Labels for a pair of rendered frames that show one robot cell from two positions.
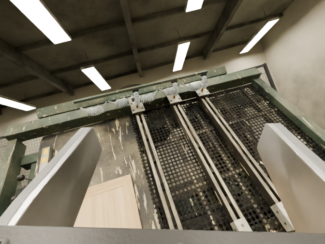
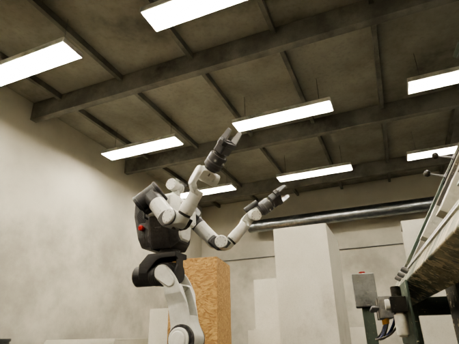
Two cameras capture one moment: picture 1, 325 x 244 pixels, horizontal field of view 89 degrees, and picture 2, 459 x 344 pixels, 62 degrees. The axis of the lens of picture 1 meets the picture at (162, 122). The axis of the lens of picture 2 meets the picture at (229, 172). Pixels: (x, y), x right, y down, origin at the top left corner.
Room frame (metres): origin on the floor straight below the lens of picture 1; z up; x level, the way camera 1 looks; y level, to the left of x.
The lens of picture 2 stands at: (0.77, -1.43, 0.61)
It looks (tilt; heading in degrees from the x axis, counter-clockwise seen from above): 23 degrees up; 116
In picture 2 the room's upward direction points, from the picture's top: 1 degrees counter-clockwise
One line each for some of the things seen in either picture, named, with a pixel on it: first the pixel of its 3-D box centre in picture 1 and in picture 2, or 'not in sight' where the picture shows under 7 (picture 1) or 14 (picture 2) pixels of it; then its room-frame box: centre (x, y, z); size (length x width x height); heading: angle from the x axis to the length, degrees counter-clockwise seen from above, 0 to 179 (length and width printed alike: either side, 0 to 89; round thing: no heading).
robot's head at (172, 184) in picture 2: not in sight; (175, 188); (-0.47, 0.34, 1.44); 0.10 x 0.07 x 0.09; 94
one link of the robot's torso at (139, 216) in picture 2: not in sight; (165, 222); (-0.53, 0.34, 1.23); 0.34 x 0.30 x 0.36; 94
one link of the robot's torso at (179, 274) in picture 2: not in sight; (158, 269); (-0.56, 0.34, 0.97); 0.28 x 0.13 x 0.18; 4
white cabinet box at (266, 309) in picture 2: not in sight; (279, 304); (-1.44, 4.77, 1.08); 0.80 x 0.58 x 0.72; 94
